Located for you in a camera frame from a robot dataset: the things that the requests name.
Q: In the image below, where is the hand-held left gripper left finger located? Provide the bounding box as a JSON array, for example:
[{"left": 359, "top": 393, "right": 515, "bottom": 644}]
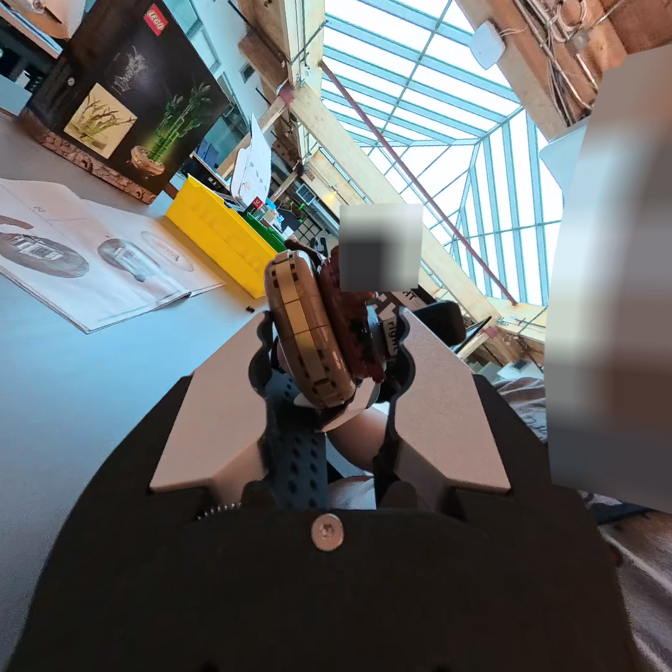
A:
[{"left": 149, "top": 311, "right": 280, "bottom": 505}]

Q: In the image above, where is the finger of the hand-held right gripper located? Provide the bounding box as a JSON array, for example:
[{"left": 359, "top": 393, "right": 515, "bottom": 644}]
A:
[{"left": 314, "top": 379, "right": 383, "bottom": 433}]

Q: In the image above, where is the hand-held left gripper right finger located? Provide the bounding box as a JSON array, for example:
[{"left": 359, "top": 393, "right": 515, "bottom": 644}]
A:
[{"left": 374, "top": 307, "right": 511, "bottom": 505}]

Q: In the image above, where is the round brown brick pot model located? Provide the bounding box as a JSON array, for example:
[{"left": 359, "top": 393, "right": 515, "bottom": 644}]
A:
[{"left": 264, "top": 240, "right": 390, "bottom": 411}]

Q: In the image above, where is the person's right forearm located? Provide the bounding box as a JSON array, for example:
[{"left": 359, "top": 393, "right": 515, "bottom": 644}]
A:
[{"left": 327, "top": 405, "right": 393, "bottom": 480}]

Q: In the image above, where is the grey desk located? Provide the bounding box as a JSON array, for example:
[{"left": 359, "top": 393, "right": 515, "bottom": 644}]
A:
[{"left": 0, "top": 107, "right": 276, "bottom": 652}]

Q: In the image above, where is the black office chair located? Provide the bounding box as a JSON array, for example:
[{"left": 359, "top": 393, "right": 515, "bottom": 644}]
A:
[{"left": 417, "top": 301, "right": 468, "bottom": 348}]

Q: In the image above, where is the green plastic bin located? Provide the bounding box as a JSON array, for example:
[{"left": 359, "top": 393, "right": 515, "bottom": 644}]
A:
[{"left": 243, "top": 211, "right": 288, "bottom": 254}]

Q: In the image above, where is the yellow plastic bin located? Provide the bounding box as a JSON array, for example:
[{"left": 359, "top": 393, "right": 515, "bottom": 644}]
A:
[{"left": 166, "top": 175, "right": 288, "bottom": 300}]

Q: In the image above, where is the open instruction booklet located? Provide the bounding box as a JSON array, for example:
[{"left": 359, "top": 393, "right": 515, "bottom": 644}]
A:
[{"left": 0, "top": 177, "right": 226, "bottom": 335}]

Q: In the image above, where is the instruction sheet on wooden board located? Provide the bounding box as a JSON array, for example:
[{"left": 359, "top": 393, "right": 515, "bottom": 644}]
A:
[{"left": 230, "top": 112, "right": 275, "bottom": 204}]

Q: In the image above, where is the white ceiling device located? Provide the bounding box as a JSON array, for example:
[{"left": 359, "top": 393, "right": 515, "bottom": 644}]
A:
[{"left": 469, "top": 20, "right": 508, "bottom": 70}]

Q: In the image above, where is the black brick set box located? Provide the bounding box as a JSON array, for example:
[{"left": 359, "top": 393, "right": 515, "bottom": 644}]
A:
[{"left": 23, "top": 0, "right": 234, "bottom": 207}]

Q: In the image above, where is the dark perforated wrist strap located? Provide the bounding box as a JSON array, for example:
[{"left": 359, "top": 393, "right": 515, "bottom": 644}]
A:
[{"left": 265, "top": 367, "right": 330, "bottom": 509}]

